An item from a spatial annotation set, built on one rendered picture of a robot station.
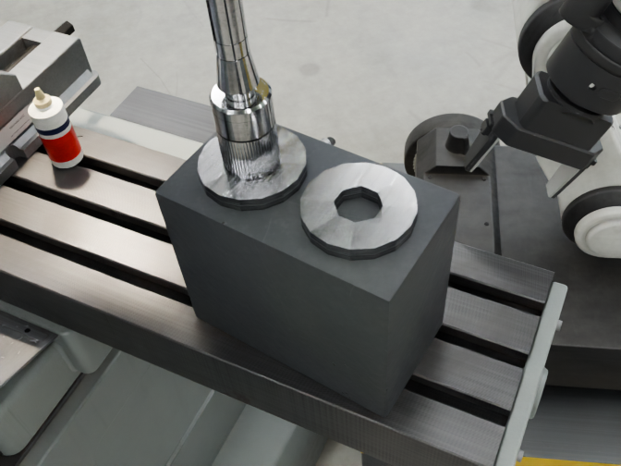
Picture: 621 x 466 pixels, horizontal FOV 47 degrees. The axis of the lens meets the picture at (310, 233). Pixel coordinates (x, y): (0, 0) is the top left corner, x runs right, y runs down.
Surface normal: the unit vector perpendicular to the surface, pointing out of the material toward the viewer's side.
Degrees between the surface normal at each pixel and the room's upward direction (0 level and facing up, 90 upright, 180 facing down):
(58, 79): 90
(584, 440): 0
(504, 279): 0
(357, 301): 90
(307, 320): 90
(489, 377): 0
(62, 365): 90
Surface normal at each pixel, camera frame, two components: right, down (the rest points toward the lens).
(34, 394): 0.90, 0.30
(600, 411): -0.07, -0.64
